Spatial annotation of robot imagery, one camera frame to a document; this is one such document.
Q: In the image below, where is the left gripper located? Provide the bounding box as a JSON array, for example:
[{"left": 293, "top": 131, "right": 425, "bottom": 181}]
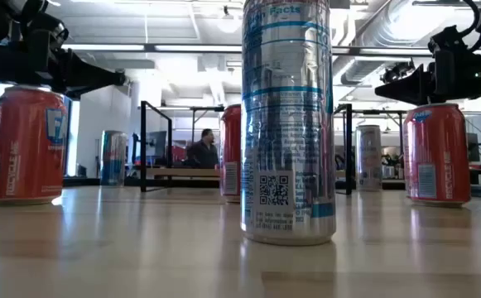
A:
[{"left": 0, "top": 16, "right": 127, "bottom": 101}]

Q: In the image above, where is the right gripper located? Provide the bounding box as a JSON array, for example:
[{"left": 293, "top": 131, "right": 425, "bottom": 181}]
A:
[{"left": 373, "top": 24, "right": 481, "bottom": 106}]

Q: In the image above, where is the red Fanta soda can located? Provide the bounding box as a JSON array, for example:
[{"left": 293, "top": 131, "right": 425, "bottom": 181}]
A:
[
  {"left": 0, "top": 84, "right": 70, "bottom": 207},
  {"left": 402, "top": 103, "right": 472, "bottom": 208}
]

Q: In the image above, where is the tall white Celsius can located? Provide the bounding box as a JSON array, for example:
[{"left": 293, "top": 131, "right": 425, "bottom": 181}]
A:
[{"left": 354, "top": 124, "right": 384, "bottom": 192}]

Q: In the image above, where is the blue silver energy drink can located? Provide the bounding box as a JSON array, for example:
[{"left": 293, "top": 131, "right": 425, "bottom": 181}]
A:
[
  {"left": 100, "top": 130, "right": 128, "bottom": 187},
  {"left": 239, "top": 0, "right": 338, "bottom": 247}
]

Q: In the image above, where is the plain red soda can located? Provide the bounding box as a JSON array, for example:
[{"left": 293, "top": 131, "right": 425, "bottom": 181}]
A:
[{"left": 219, "top": 103, "right": 243, "bottom": 204}]

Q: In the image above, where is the ceiling light strip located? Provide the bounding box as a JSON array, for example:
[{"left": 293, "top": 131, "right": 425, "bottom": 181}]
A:
[
  {"left": 154, "top": 44, "right": 243, "bottom": 53},
  {"left": 60, "top": 43, "right": 146, "bottom": 52}
]

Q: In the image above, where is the person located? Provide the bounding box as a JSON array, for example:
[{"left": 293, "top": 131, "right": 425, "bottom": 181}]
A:
[{"left": 185, "top": 127, "right": 220, "bottom": 170}]

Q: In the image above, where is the silver ventilation duct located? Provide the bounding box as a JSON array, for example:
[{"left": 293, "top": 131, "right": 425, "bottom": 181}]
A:
[{"left": 339, "top": 0, "right": 444, "bottom": 86}]

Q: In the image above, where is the black looped gripper cable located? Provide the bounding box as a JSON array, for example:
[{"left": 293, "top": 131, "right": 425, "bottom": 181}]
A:
[{"left": 457, "top": 0, "right": 481, "bottom": 41}]

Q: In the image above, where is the black aluminium rig frame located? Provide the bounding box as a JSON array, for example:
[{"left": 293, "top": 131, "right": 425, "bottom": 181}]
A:
[{"left": 61, "top": 176, "right": 406, "bottom": 191}]

